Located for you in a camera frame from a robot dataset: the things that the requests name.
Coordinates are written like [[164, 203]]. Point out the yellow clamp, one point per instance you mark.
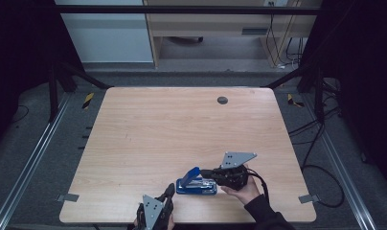
[[88, 100], [290, 99]]

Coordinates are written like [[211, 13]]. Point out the person's left hand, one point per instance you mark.
[[171, 223]]

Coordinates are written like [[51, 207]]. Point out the yellow clamp right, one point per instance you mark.
[[290, 99]]

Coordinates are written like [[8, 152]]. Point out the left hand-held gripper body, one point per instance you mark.
[[153, 214]]

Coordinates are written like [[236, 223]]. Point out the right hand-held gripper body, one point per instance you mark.
[[233, 179]]

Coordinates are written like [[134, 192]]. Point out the white cabinet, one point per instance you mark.
[[108, 38]]

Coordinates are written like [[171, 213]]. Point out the grey tape piece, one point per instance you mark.
[[308, 198], [67, 197]]

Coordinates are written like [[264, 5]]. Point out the dark round table grommet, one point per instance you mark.
[[222, 100]]

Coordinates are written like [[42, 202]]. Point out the black frame strut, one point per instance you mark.
[[53, 92], [318, 96]]

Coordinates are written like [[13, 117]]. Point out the yellow clamp left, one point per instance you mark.
[[88, 100]]

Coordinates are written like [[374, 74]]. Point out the person's right hand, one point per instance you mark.
[[245, 195]]

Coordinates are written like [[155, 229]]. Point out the aluminium floor rail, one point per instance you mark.
[[341, 166], [28, 166]]

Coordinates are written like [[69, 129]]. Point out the black horizontal bar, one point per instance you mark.
[[182, 9]]

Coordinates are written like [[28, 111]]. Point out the black curtain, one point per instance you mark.
[[19, 64], [367, 80]]

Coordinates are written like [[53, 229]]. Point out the blue stapler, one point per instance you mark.
[[194, 190]]

